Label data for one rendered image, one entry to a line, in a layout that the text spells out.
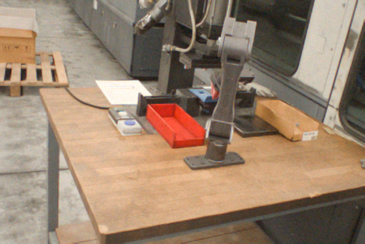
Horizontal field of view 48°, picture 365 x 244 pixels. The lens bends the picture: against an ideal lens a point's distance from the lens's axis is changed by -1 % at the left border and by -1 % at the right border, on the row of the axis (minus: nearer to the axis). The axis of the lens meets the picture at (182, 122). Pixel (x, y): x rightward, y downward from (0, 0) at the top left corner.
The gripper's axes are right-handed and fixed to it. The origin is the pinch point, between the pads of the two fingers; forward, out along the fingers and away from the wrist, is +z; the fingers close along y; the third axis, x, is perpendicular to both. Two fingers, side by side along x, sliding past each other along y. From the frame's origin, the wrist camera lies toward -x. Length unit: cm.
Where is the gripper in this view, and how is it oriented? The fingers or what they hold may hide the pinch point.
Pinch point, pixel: (214, 97)
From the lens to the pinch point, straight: 160.1
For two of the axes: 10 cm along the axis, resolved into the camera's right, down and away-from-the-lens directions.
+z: -3.3, 5.9, 7.4
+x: -8.9, 0.6, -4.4
